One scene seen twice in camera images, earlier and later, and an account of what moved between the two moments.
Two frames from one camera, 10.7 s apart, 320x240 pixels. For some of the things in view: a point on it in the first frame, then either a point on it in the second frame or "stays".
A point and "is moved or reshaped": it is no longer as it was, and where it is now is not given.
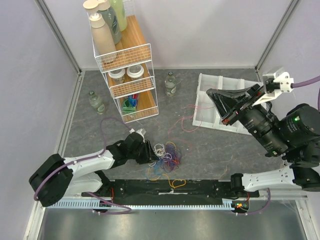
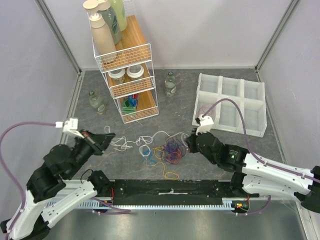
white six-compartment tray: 206,113 stays
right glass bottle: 170,84 stays
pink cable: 182,118 -> 210,106
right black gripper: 242,105 -> 196,143
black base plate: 170,192 stays
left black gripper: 149,155 -> 96,141
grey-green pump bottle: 103,7 stays
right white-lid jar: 136,72 stays
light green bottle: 118,7 stays
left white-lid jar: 117,76 stays
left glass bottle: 96,103 stays
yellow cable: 167,175 is moved or reshaped
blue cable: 156,167 is moved or reshaped
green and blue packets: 129,104 stays
